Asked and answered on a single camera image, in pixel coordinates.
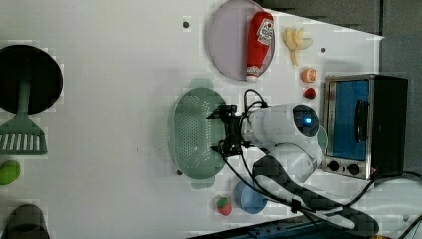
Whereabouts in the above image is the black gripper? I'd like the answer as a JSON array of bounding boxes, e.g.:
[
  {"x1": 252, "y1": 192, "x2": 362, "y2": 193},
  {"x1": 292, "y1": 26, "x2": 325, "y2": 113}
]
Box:
[{"x1": 207, "y1": 104, "x2": 245, "y2": 158}]

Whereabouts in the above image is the green plastic strainer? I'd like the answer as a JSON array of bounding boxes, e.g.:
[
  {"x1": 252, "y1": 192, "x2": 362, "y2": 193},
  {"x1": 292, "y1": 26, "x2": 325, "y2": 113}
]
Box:
[{"x1": 169, "y1": 79, "x2": 225, "y2": 189}]

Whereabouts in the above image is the red strawberry near oven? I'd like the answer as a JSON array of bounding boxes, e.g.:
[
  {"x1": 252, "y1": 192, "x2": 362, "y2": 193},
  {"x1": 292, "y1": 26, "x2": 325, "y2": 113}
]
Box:
[{"x1": 304, "y1": 88, "x2": 317, "y2": 100}]

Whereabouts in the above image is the red strawberry near bowl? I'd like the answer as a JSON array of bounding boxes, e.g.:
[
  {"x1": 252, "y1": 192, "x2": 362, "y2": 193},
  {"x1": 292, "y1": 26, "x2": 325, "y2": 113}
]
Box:
[{"x1": 216, "y1": 197, "x2": 232, "y2": 216}]

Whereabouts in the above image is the blue bowl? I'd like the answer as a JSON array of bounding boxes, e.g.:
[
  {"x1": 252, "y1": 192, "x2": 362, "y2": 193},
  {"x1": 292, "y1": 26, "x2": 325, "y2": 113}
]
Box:
[{"x1": 234, "y1": 181, "x2": 267, "y2": 214}]

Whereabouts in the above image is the peeled banana toy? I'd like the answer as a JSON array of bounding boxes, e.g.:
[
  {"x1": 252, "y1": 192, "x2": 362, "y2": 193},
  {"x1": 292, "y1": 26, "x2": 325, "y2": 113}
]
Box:
[{"x1": 283, "y1": 27, "x2": 313, "y2": 66}]

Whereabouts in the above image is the red ketchup bottle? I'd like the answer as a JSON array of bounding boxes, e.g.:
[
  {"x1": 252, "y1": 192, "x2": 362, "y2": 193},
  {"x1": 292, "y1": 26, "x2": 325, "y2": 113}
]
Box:
[{"x1": 246, "y1": 11, "x2": 274, "y2": 82}]

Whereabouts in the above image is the orange slice toy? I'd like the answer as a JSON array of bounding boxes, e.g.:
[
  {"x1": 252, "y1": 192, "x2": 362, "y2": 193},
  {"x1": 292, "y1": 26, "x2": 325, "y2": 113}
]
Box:
[{"x1": 301, "y1": 68, "x2": 317, "y2": 83}]

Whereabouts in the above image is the grey round plate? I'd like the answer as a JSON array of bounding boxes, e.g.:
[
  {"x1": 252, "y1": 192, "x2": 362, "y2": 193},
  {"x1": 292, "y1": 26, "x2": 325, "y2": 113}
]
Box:
[{"x1": 208, "y1": 0, "x2": 276, "y2": 82}]

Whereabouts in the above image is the black cup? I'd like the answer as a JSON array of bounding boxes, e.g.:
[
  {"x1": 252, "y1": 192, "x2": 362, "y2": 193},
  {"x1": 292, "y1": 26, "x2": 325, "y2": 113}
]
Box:
[{"x1": 1, "y1": 204, "x2": 51, "y2": 239}]

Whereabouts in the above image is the green lime toy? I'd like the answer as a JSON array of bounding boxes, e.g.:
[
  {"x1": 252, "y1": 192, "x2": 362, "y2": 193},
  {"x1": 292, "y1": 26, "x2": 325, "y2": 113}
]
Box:
[{"x1": 0, "y1": 160, "x2": 21, "y2": 185}]

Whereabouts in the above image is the black round pan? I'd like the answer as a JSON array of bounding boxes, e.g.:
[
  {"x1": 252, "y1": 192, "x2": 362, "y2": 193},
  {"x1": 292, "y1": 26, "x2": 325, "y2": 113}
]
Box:
[{"x1": 0, "y1": 45, "x2": 64, "y2": 115}]

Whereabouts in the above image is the green slotted spatula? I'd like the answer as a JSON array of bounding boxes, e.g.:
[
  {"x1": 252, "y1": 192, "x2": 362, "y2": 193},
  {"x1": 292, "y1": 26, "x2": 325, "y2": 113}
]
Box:
[{"x1": 0, "y1": 80, "x2": 48, "y2": 155}]

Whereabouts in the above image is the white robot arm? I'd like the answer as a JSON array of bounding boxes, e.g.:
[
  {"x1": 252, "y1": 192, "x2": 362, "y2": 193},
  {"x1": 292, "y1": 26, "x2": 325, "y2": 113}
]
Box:
[{"x1": 207, "y1": 104, "x2": 380, "y2": 236}]

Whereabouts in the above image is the black toaster oven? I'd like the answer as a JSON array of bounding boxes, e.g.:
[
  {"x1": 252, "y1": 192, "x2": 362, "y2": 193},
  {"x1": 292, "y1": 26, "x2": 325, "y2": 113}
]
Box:
[{"x1": 322, "y1": 74, "x2": 408, "y2": 180}]

